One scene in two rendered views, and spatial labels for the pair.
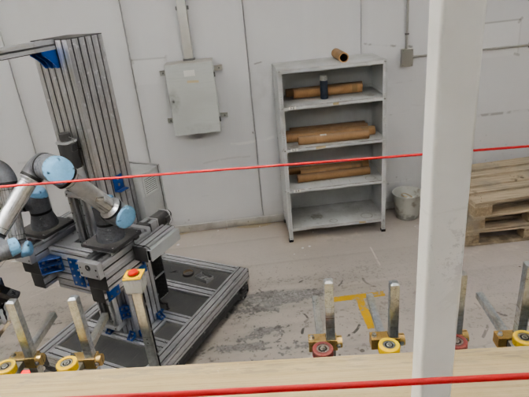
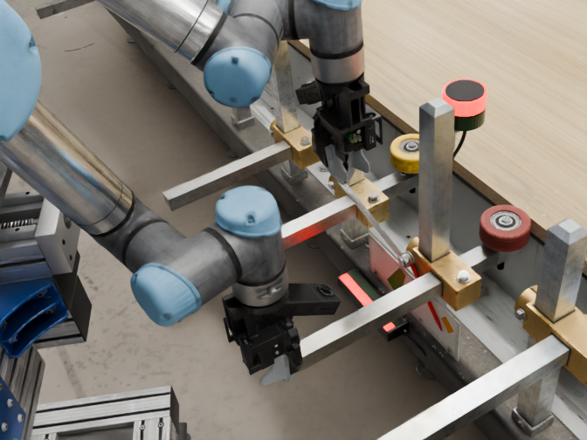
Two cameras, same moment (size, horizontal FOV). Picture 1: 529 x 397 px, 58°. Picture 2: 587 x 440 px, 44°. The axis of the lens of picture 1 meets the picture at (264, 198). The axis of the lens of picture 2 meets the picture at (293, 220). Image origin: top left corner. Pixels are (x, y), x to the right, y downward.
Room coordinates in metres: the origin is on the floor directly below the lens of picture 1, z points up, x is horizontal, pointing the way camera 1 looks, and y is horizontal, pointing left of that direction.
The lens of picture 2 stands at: (2.20, 1.91, 1.73)
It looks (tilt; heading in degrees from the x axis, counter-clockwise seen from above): 42 degrees down; 243
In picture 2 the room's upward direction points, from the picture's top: 9 degrees counter-clockwise
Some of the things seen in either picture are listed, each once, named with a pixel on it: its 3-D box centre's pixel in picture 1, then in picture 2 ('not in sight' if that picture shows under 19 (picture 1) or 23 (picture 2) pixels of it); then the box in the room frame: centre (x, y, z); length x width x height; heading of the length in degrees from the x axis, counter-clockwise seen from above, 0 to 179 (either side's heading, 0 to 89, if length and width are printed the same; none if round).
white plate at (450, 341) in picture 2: not in sight; (410, 294); (1.66, 1.25, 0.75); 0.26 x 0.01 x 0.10; 87
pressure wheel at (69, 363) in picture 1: (69, 372); not in sight; (1.50, 0.83, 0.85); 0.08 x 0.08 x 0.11
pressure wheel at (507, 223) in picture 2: not in sight; (502, 244); (1.52, 1.33, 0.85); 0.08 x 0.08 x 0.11
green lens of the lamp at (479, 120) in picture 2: not in sight; (463, 112); (1.59, 1.29, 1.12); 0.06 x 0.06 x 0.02
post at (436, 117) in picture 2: not in sight; (434, 229); (1.63, 1.29, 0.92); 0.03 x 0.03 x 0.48; 87
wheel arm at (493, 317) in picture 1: (499, 325); not in sight; (1.59, -0.93, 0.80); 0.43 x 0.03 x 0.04; 177
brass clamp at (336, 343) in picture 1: (325, 342); not in sight; (1.55, -0.19, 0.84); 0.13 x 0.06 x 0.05; 87
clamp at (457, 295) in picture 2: not in sight; (443, 269); (1.63, 1.31, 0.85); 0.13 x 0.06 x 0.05; 87
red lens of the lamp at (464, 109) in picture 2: not in sight; (464, 97); (1.59, 1.29, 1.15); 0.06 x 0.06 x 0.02
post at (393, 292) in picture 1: (393, 332); not in sight; (1.53, -0.46, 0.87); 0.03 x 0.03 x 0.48; 87
